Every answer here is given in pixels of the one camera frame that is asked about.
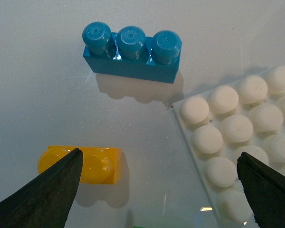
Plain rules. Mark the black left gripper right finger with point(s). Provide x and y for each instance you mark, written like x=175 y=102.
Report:
x=264 y=189

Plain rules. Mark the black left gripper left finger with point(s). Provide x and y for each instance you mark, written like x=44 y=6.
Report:
x=45 y=201

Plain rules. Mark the yellow two-stud block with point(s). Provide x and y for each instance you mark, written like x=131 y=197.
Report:
x=101 y=165

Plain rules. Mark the white studded base plate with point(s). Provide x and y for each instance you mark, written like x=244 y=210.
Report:
x=218 y=125

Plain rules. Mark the blue three-stud block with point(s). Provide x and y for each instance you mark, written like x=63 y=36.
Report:
x=130 y=53

